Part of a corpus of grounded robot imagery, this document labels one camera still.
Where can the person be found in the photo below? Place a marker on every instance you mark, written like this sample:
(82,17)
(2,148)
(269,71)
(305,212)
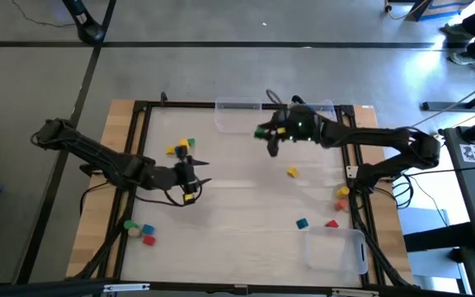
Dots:
(474,29)

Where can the yellow cylinder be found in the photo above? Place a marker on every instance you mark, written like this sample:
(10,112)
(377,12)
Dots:
(342,191)
(184,142)

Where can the blue cylinder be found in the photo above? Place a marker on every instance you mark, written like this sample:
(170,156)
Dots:
(181,152)

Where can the red cube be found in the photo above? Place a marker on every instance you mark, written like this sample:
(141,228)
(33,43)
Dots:
(149,240)

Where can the black overhead rig frame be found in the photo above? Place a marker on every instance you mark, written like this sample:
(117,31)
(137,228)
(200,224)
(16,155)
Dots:
(35,288)

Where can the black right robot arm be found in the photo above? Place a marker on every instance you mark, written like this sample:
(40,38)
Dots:
(369,134)

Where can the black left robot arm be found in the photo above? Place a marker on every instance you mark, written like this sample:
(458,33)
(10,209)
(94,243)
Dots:
(97,152)

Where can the green cube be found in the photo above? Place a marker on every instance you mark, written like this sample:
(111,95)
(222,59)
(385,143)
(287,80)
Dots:
(191,142)
(259,133)

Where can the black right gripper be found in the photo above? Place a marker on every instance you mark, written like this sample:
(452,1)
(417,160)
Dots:
(303,128)

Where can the red triangular prism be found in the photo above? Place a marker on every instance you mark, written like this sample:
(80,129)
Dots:
(332,224)

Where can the silver aluminium extrusion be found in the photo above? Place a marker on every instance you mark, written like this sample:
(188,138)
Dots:
(355,293)
(126,287)

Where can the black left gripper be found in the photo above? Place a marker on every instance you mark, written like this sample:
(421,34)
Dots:
(182,177)

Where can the silver mounting plate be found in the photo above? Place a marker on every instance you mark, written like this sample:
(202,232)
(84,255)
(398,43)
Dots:
(352,171)

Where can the blue cube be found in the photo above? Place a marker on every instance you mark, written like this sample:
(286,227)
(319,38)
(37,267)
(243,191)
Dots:
(148,229)

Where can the black desk leg frame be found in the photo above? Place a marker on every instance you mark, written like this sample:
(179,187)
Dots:
(460,102)

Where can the blue cart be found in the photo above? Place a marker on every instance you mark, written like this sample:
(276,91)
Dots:
(443,6)

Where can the green cylinder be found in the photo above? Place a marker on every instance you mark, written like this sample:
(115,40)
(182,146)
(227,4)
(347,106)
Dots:
(130,224)

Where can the black table frame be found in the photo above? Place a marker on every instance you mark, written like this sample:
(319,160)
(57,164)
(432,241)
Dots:
(180,103)

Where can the red cylinder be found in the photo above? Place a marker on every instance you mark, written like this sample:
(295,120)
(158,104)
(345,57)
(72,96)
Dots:
(341,205)

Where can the clear plastic bin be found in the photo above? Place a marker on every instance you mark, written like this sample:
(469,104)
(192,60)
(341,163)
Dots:
(237,119)
(329,110)
(336,251)

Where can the teal cube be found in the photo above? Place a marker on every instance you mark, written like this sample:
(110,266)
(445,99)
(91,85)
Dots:
(302,223)

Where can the tan cylinder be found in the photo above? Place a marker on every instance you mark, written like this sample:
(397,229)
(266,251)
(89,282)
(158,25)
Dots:
(134,232)

